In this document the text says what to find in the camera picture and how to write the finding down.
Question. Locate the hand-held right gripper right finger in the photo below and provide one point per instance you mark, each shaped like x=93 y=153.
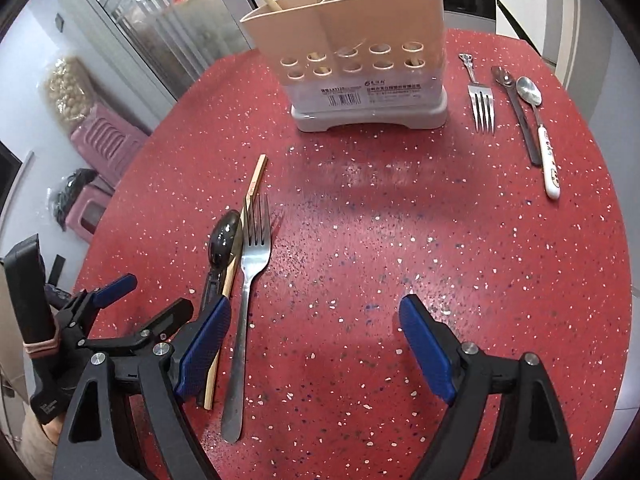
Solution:
x=425 y=350

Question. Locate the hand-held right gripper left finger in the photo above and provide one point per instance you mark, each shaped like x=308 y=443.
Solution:
x=205 y=350

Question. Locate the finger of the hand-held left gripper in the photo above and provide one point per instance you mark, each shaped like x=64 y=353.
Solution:
x=170 y=312
x=120 y=285

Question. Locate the large silver fork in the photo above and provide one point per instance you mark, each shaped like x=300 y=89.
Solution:
x=245 y=310

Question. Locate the black spoon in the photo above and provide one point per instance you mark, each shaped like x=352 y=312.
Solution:
x=225 y=235

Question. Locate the beige cutlery holder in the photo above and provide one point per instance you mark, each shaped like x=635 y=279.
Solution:
x=350 y=20

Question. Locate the pink plastic stool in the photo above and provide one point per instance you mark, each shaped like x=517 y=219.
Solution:
x=107 y=137
x=87 y=215

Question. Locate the clear bag of dark goods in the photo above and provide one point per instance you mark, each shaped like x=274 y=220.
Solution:
x=75 y=185

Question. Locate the clear bag of nuts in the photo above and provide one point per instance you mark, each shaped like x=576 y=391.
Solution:
x=65 y=90

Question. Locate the small ornate silver fork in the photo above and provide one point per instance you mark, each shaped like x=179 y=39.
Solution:
x=482 y=105

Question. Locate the glass door cabinet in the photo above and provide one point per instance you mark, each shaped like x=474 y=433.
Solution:
x=165 y=25

